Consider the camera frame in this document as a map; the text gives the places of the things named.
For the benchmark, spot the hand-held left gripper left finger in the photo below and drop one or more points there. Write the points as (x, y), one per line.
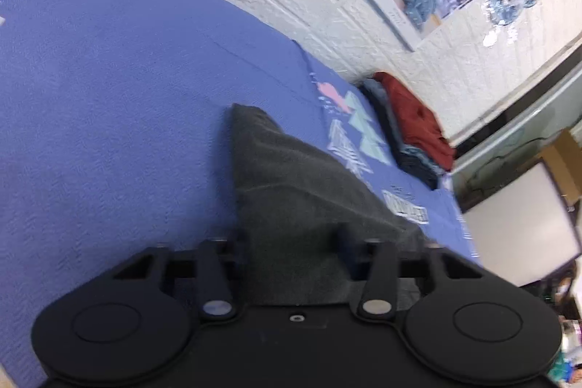
(213, 270)

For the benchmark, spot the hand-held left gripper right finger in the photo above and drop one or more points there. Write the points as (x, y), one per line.
(382, 270)

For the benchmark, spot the dark grey pants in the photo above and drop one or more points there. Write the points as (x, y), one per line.
(295, 206)

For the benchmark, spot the white board panel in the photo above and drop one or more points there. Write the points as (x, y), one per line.
(518, 229)

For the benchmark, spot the blue printed bed sheet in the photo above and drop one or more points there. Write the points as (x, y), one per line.
(113, 106)

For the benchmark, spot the cardboard box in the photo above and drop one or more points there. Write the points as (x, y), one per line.
(566, 160)

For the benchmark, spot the glass door with dark frame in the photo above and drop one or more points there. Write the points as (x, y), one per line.
(509, 133)

